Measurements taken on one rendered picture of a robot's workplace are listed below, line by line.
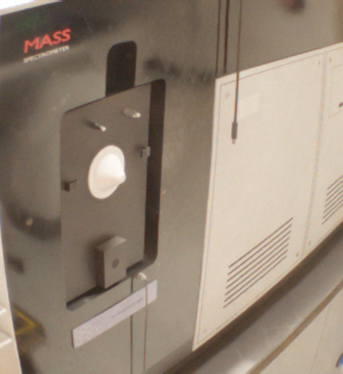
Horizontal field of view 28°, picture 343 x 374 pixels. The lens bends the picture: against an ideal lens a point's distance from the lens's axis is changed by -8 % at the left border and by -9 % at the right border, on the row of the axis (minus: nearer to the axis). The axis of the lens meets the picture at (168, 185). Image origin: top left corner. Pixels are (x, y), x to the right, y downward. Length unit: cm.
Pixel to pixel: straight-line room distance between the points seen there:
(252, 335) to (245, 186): 35
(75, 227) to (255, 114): 38
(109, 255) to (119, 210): 6
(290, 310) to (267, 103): 49
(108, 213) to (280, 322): 62
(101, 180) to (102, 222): 6
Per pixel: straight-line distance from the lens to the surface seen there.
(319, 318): 156
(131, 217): 91
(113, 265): 89
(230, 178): 107
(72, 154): 79
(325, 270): 160
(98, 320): 91
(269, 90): 112
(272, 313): 143
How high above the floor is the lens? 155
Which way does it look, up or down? 25 degrees down
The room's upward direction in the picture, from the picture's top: 3 degrees clockwise
